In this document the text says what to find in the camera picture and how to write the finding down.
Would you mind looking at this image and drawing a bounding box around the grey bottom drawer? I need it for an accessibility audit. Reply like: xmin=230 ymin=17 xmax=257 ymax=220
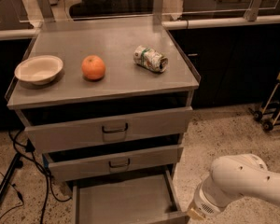
xmin=72 ymin=167 xmax=189 ymax=224

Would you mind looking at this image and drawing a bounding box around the grey drawer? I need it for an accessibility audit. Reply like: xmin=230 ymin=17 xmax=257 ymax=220
xmin=49 ymin=145 xmax=183 ymax=182
xmin=72 ymin=167 xmax=189 ymax=224
xmin=25 ymin=106 xmax=192 ymax=153

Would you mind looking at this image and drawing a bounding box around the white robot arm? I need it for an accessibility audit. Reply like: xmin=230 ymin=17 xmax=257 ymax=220
xmin=187 ymin=154 xmax=280 ymax=220

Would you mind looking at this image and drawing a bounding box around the grey metal drawer cabinet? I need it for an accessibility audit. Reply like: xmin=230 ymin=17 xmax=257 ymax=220
xmin=5 ymin=15 xmax=202 ymax=185

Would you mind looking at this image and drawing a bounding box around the grey top drawer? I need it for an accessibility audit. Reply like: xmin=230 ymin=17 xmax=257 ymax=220
xmin=25 ymin=106 xmax=192 ymax=153

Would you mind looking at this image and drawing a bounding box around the grey middle drawer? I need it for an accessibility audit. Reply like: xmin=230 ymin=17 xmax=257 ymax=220
xmin=49 ymin=145 xmax=183 ymax=182

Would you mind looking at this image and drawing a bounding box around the crushed white green can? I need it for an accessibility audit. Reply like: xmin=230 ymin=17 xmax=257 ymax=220
xmin=133 ymin=46 xmax=168 ymax=73

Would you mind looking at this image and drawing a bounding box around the orange fruit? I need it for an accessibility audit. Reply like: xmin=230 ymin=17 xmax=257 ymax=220
xmin=81 ymin=55 xmax=105 ymax=80

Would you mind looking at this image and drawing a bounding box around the white bowl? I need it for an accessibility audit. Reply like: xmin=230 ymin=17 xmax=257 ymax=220
xmin=14 ymin=55 xmax=63 ymax=85

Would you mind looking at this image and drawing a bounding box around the dark seated person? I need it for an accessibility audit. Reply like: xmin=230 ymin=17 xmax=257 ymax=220
xmin=69 ymin=0 xmax=153 ymax=19

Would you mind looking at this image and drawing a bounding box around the black tripod leg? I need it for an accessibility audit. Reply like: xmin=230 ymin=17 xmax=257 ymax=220
xmin=0 ymin=154 xmax=21 ymax=202

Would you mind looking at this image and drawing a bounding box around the black floor cable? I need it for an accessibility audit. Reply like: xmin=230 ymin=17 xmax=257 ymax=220
xmin=0 ymin=130 xmax=73 ymax=224

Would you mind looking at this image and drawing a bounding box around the white horizontal rail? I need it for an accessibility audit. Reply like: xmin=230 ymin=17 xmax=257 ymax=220
xmin=0 ymin=15 xmax=280 ymax=40

